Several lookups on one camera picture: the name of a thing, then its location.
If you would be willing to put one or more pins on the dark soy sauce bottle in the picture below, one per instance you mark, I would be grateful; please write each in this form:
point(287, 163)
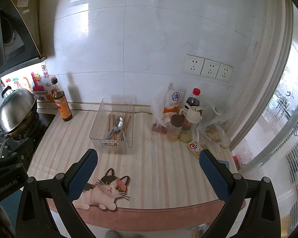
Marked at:
point(62, 104)

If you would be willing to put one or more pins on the white orange seasoning packet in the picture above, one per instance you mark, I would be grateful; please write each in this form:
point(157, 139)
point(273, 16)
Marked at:
point(173, 101)

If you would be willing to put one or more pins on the white lid oil dispenser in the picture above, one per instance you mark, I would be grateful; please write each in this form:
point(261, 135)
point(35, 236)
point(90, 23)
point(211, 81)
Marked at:
point(192, 115)

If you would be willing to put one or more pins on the red cap cola bottle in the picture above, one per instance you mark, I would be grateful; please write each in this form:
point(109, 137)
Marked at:
point(192, 101)

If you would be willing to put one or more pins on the white plastic bag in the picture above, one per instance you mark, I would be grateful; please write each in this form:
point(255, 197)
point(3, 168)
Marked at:
point(157, 109)

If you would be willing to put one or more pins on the grey blue flat pad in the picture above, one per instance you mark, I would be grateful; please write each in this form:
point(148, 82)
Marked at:
point(224, 164)

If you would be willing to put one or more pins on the medium oval steel spoon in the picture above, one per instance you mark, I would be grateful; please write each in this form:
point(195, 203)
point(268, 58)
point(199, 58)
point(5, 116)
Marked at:
point(116, 130)

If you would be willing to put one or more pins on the striped cat print table mat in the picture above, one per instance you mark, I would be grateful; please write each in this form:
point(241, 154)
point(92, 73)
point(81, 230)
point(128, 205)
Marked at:
point(159, 168)

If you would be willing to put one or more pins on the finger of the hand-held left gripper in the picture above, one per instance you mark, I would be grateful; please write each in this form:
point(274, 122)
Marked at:
point(8, 162)

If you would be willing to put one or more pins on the yellow lid jar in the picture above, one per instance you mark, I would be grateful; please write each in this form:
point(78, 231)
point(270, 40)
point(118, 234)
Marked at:
point(185, 136)

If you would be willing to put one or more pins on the clear plastic organizer box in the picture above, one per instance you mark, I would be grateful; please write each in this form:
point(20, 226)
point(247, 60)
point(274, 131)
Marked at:
point(96, 129)

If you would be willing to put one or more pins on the black range hood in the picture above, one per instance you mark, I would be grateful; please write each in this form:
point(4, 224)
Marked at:
point(15, 34)

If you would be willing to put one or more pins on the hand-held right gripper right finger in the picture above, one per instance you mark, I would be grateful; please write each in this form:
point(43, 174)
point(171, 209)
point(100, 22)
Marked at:
point(213, 176)

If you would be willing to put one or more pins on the small red item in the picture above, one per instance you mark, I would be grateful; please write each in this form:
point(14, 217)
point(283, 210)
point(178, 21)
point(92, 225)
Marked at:
point(236, 162)

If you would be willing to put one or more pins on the white wall socket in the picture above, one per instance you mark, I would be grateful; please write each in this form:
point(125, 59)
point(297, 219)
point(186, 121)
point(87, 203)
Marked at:
point(193, 65)
point(224, 72)
point(210, 69)

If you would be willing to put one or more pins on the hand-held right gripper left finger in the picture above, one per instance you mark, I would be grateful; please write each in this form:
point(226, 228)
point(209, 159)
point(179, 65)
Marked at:
point(82, 176)

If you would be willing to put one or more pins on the large round steel spoon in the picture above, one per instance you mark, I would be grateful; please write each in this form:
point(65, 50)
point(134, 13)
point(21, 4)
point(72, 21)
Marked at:
point(119, 119)

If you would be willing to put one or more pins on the brown lid seasoning jar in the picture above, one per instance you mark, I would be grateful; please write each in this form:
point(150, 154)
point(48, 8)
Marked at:
point(175, 129)

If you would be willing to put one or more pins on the colourful wall sticker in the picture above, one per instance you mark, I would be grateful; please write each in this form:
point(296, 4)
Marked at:
point(37, 84)

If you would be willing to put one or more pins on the glass sliding door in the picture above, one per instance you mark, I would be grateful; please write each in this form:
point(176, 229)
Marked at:
point(275, 129)

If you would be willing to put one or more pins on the black wok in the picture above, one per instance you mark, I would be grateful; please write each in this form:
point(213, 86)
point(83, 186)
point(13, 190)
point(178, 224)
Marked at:
point(24, 126)

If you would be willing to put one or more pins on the small white orange box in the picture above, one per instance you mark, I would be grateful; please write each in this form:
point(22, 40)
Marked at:
point(195, 149)

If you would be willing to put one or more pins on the black gas stove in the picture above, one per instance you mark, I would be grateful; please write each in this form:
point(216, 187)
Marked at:
point(43, 122)

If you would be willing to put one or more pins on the steel wok lid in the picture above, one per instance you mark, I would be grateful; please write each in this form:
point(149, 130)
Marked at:
point(18, 109)

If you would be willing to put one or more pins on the big oval steel spoon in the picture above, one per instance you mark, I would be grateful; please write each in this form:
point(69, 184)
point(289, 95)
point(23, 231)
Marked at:
point(121, 126)

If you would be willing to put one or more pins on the clear plastic bag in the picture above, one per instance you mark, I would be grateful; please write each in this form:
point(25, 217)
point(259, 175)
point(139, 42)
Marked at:
point(216, 131)

